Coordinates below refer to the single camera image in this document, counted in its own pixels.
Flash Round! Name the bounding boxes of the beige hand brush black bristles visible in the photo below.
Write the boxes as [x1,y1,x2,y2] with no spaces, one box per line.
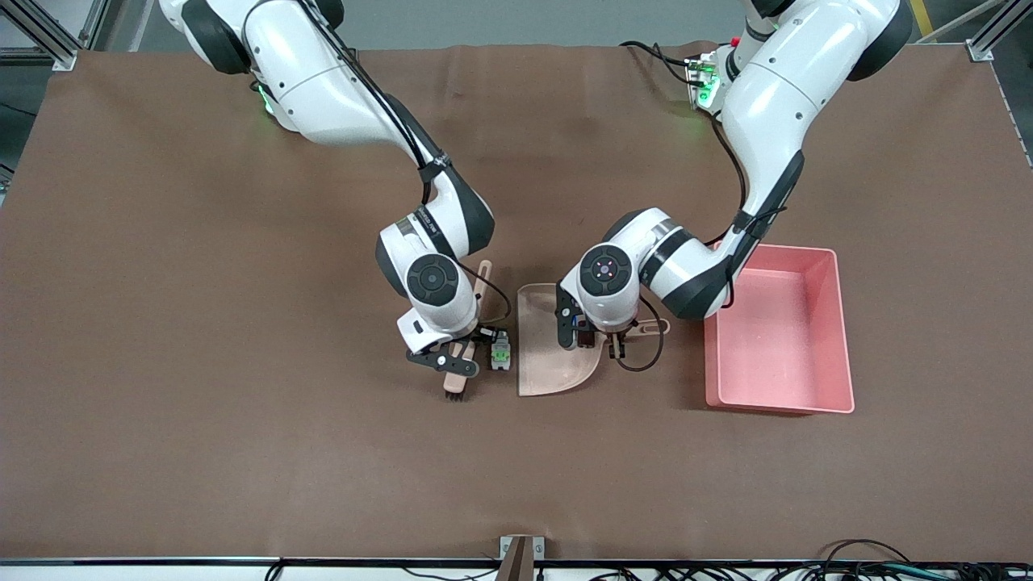
[442,258,495,403]

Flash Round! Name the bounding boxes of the beige plastic dustpan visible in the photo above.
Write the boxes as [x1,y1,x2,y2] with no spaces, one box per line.
[516,282,671,398]

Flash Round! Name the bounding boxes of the pink plastic bin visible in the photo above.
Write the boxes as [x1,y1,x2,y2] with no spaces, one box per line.
[705,242,855,415]

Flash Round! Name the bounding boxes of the brown table mat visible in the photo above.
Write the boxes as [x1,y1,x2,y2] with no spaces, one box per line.
[0,44,1033,562]

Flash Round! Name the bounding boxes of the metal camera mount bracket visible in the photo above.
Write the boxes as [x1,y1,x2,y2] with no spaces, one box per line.
[496,535,546,581]

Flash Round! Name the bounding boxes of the black base power cable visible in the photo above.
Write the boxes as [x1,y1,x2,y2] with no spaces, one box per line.
[620,40,703,86]

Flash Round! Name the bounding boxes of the aluminium frame profile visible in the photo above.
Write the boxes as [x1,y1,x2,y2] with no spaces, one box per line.
[967,0,1033,64]
[0,0,110,72]

